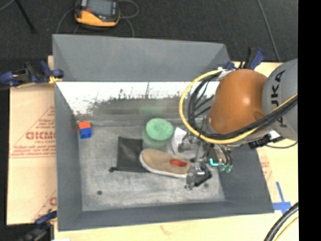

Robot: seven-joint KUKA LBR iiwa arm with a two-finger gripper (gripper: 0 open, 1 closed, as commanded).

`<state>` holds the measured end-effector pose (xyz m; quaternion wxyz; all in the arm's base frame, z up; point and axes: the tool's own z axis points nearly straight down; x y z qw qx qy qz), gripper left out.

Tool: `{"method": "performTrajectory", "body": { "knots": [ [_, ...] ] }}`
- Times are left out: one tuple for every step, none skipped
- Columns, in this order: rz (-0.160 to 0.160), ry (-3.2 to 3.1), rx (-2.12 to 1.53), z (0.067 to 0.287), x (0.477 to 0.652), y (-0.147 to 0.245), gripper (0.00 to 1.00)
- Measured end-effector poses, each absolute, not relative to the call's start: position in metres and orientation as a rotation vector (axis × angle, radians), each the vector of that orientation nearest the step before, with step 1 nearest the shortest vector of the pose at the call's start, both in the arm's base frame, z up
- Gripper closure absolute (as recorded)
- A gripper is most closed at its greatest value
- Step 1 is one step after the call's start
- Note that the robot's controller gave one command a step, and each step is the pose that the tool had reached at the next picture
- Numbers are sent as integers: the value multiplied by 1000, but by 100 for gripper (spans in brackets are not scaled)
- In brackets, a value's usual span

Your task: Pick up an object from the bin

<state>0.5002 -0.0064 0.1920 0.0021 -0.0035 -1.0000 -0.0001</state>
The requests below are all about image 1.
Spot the brown cardboard board red print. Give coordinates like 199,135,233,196
6,55,273,226

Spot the red and blue toy block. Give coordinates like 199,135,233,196
78,120,93,140

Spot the black cloth pouch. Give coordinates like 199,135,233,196
109,136,151,173

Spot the white box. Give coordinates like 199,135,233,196
172,127,197,160

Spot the black cylinder on white bracket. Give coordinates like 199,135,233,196
248,130,281,150

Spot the clear jar with green lid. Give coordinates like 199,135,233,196
142,117,175,151

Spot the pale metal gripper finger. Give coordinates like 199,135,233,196
194,169,213,187
185,164,202,191

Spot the tan slip-on shoe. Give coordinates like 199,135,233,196
139,148,193,179

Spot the grey metal bin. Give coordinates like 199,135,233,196
52,34,274,232

